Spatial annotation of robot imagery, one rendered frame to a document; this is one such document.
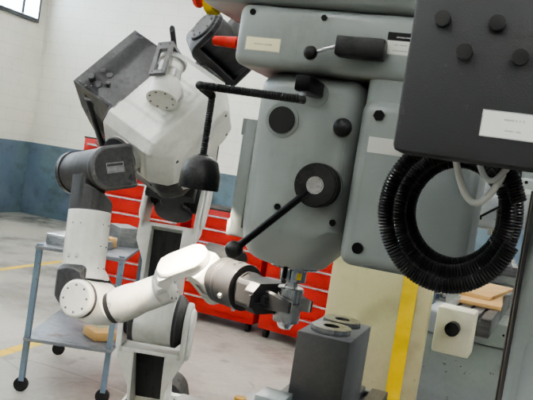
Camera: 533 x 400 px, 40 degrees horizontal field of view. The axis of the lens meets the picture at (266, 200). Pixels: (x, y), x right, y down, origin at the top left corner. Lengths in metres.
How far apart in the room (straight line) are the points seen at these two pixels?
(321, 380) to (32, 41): 11.44
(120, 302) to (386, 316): 1.71
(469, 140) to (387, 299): 2.19
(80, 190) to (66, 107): 10.97
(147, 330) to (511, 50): 1.35
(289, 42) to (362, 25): 0.12
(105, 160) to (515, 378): 0.91
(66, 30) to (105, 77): 11.04
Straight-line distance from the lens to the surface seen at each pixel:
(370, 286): 3.01
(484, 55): 0.86
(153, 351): 2.00
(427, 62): 0.87
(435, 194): 1.10
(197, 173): 1.26
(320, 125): 1.16
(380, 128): 1.12
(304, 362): 1.62
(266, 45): 1.19
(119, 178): 1.57
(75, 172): 1.59
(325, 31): 1.16
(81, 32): 12.57
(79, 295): 1.50
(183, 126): 1.61
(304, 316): 6.01
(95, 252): 1.54
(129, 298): 1.48
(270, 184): 1.18
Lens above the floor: 1.48
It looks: 3 degrees down
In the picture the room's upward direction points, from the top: 9 degrees clockwise
